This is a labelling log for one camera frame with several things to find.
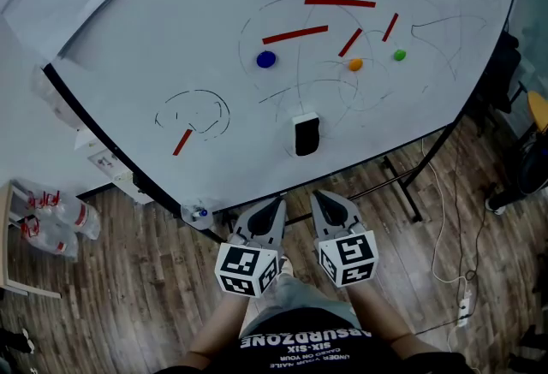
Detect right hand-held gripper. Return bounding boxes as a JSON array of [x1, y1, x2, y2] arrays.
[[310, 191, 380, 288]]

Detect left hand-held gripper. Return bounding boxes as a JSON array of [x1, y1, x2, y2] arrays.
[[214, 198, 287, 299]]

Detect black and white whiteboard eraser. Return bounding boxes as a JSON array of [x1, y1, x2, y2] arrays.
[[291, 111, 321, 157]]

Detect person's left forearm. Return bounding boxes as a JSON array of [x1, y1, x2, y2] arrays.
[[187, 294, 249, 365]]

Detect person's right forearm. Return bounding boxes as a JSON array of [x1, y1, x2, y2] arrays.
[[345, 284, 414, 350]]

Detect white whiteboard on black stand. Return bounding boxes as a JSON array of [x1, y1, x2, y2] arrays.
[[42, 0, 524, 243]]

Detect person's grey trousers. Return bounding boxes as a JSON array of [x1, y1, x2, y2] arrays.
[[239, 273, 361, 339]]

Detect spray bottle on tray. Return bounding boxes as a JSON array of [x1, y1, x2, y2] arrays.
[[180, 203, 215, 231]]

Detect short red magnetic strip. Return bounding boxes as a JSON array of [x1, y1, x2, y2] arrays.
[[381, 13, 399, 43], [172, 128, 194, 157], [337, 27, 363, 58]]

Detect person's black printed shirt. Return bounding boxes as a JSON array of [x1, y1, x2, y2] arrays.
[[156, 306, 474, 374]]

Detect white power strip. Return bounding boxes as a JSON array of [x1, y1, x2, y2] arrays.
[[456, 297, 472, 327]]

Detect white water dispenser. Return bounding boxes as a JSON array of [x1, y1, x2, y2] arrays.
[[74, 130, 155, 205]]

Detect long red magnetic strip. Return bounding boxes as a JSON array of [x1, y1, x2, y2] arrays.
[[262, 25, 329, 45], [304, 0, 377, 9]]

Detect pack of plastic water bottles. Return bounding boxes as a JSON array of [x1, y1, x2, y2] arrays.
[[12, 179, 102, 260]]

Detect yellow stool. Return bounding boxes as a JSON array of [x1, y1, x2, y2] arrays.
[[526, 90, 548, 134]]

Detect large clear water jug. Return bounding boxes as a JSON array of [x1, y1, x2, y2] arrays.
[[29, 63, 86, 132]]

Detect small light wooden table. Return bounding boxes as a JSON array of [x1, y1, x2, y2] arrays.
[[0, 181, 62, 300]]

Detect white cable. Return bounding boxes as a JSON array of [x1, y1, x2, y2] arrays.
[[421, 139, 470, 300]]

